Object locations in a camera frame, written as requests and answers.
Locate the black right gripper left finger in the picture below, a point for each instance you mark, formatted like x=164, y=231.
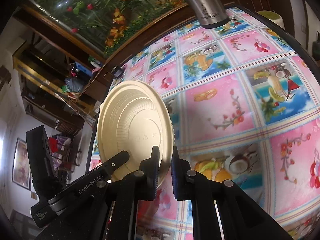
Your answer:
x=123, y=198

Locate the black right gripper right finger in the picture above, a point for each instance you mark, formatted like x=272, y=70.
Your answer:
x=221, y=210

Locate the colourful fruit pattern tablecloth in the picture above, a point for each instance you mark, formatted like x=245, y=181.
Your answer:
x=243, y=99

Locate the small black round device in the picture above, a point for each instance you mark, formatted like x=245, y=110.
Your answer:
x=117, y=72

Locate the stainless steel thermos jug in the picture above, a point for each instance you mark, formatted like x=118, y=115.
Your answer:
x=210, y=13

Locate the dark wooden cabinet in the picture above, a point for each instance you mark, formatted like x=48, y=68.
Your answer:
x=75, y=75

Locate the framed picture on wall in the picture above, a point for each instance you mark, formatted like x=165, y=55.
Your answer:
x=21, y=174

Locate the floral landscape wall painting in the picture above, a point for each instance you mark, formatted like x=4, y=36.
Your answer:
x=104, y=24

